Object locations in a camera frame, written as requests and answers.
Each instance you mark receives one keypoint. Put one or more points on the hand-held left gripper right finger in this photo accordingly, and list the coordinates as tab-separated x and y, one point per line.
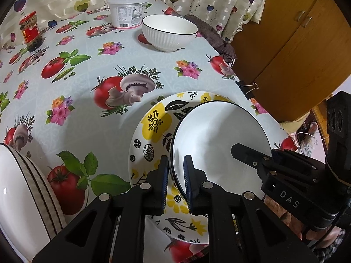
187	183

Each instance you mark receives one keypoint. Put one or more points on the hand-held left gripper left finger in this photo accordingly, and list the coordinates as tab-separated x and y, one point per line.
165	183

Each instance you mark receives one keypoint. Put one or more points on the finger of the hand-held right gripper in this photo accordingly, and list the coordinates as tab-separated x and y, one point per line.
246	154
277	156

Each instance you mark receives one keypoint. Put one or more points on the white ribbed bowl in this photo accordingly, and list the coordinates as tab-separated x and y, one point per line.
170	33
219	137

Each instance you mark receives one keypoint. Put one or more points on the yellow floral plate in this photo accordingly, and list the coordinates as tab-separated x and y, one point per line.
153	126

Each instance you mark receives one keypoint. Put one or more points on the white black-rimmed plate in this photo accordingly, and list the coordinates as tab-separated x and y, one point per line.
51	200
11	197
37	194

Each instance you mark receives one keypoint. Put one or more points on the person's right hand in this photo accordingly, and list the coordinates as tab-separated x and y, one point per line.
288	219

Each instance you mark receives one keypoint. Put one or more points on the floral fabric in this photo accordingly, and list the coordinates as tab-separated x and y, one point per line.
309	145

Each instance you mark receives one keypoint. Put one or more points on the yellow cushion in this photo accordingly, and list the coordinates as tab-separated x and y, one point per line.
294	124

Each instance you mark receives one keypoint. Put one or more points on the black binder clip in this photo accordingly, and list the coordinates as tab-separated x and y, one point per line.
245	90

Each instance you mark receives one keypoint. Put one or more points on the vegetable print tablecloth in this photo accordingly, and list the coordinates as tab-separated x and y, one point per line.
90	131

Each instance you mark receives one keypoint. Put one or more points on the wooden cabinet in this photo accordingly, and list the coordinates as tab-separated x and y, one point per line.
288	60

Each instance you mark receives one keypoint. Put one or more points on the brown dotted cloth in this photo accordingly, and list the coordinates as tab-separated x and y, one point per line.
214	35

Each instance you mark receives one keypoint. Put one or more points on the white plastic tub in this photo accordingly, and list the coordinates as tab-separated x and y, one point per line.
127	12

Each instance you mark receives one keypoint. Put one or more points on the red-label sauce jar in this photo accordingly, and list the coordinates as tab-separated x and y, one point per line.
30	33

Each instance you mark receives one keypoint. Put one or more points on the wooden furniture frame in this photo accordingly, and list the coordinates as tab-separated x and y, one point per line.
319	115

